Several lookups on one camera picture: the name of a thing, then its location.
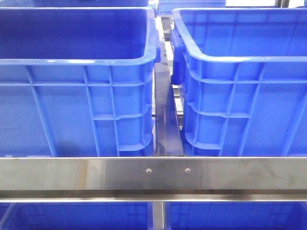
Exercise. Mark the left blue plastic bin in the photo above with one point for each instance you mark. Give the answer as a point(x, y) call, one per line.
point(77, 82)

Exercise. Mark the blue plastic bin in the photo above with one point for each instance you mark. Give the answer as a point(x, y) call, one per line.
point(77, 82)
point(242, 77)

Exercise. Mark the right blue plastic bin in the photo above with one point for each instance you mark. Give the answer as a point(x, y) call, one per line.
point(242, 77)

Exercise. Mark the lower right blue bin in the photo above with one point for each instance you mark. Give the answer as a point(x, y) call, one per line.
point(236, 216)

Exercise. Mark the lower left blue bin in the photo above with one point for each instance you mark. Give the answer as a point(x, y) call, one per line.
point(78, 216)

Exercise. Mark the rear right blue bin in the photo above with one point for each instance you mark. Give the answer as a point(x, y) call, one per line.
point(165, 7)

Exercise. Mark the rear left blue bin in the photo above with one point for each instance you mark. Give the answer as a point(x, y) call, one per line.
point(94, 3)

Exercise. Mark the steel centre divider rail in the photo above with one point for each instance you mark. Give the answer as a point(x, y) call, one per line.
point(168, 139)

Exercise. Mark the left rail screw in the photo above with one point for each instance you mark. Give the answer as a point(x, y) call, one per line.
point(148, 170)

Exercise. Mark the steel rack front rail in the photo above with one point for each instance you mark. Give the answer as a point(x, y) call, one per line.
point(126, 180)

